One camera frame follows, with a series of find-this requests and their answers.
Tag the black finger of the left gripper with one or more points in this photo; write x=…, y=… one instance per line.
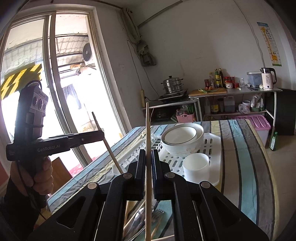
x=78, y=139

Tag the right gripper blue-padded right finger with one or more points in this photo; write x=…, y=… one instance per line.
x=185, y=197

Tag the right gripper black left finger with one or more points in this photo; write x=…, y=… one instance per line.
x=114, y=196

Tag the wooden chopstick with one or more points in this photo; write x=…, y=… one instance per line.
x=107, y=146
x=148, y=179

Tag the metal fork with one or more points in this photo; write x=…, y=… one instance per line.
x=156, y=216

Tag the metal kitchen shelf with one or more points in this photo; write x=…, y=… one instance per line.
x=195, y=98

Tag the person's left hand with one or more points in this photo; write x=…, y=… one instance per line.
x=41, y=183

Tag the white utensil cup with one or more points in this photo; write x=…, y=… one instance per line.
x=196, y=168

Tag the metal spoon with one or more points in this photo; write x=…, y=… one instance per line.
x=136, y=225

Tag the wooden chair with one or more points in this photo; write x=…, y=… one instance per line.
x=60, y=174

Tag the large white bowl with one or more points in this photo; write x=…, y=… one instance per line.
x=183, y=139

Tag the pink plastic basket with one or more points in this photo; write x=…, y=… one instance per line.
x=185, y=118

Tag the striped tablecloth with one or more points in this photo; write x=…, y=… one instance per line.
x=246, y=177

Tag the outdoor air conditioner unit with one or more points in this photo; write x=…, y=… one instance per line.
x=87, y=53

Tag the induction cooktop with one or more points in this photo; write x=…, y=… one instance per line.
x=173, y=96

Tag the wooden cutting board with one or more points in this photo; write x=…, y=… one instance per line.
x=208, y=91

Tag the stainless steel steamer pot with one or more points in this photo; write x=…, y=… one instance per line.
x=172, y=85

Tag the pink lidded storage box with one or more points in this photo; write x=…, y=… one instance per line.
x=260, y=124

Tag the green glass bottle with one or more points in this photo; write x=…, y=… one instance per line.
x=273, y=141

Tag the dark sauce bottle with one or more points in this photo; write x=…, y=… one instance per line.
x=221, y=77

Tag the clear plastic container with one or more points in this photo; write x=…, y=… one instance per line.
x=254, y=78

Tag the giraffe wall poster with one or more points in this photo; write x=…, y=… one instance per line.
x=270, y=43

